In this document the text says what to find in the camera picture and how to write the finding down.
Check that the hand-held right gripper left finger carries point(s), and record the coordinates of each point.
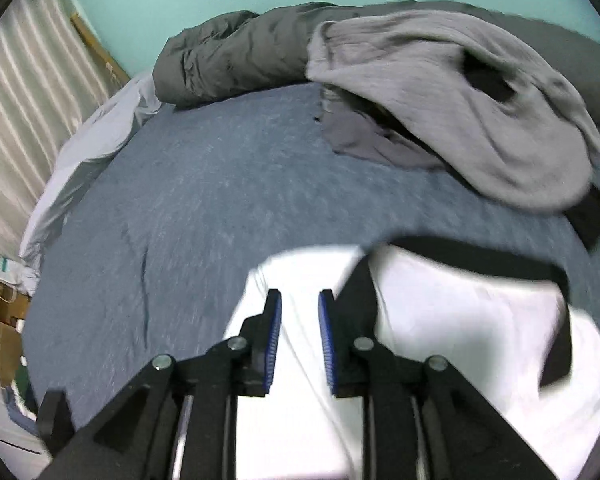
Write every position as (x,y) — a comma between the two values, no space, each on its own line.
(274,340)

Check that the dark grey duvet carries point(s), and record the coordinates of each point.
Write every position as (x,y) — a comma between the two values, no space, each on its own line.
(240,55)

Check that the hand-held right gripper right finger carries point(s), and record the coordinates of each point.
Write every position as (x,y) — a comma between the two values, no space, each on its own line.
(326,340)

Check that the grey sweater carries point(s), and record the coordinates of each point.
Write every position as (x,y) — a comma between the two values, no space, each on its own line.
(430,85)

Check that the dark grey garment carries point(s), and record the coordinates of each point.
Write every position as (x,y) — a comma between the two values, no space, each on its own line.
(370,140)

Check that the black garment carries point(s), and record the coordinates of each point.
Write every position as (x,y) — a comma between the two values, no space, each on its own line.
(592,215)

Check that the blue bed cover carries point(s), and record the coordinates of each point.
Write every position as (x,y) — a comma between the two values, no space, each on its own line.
(180,200)

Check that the light grey sheet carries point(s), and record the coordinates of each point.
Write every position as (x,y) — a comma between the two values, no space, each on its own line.
(90,140)

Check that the wooden board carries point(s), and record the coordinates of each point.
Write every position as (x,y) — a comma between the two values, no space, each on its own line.
(100,50)

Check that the white shirt with black trim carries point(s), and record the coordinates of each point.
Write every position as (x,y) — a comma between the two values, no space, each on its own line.
(470,335)

